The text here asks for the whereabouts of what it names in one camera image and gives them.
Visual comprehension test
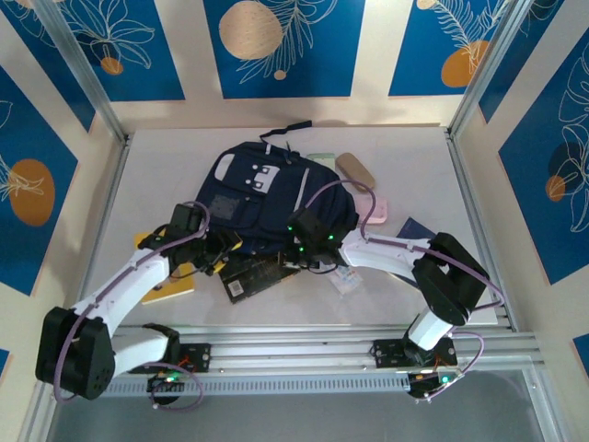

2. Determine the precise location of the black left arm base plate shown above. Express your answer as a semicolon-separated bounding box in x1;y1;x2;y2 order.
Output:
128;343;213;374

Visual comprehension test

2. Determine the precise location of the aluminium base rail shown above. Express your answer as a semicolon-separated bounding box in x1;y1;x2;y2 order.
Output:
39;321;547;383

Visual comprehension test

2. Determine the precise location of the grey slotted cable duct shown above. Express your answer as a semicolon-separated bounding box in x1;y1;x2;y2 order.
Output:
57;373;415;398

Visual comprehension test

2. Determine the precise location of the aluminium frame side rail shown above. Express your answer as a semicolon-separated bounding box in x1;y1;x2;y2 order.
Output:
64;133;134;342
444;128;519;331

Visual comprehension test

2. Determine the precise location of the light green notebook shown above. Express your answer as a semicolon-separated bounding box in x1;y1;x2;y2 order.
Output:
306;152;340;174

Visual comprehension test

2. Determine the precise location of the navy blue backpack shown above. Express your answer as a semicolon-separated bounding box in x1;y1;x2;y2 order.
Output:
195;120;360;257

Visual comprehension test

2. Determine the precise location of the black cover book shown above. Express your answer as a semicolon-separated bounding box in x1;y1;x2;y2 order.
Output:
219;252;303;304

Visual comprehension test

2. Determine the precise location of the navy blue notebook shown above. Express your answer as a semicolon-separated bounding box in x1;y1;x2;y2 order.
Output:
386;216;438;289

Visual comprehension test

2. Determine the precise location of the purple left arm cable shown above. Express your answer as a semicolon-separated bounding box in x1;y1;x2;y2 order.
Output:
52;200;213;412

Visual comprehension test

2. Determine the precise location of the blue white mask packet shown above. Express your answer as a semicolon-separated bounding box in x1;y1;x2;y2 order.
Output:
329;265;363;296

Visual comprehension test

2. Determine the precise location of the aluminium frame post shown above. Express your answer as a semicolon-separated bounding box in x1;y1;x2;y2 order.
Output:
446;0;537;139
31;0;130;146

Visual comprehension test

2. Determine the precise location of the yellow cartoon cover book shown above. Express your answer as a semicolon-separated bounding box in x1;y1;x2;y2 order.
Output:
133;232;197;305

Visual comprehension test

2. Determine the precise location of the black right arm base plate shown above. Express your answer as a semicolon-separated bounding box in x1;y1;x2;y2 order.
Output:
371;338;459;369

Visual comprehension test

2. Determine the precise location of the pink pencil case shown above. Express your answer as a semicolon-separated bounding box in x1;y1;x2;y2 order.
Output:
352;181;389;226

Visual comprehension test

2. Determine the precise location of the tan glasses case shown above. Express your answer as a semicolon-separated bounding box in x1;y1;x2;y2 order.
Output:
334;152;377;191

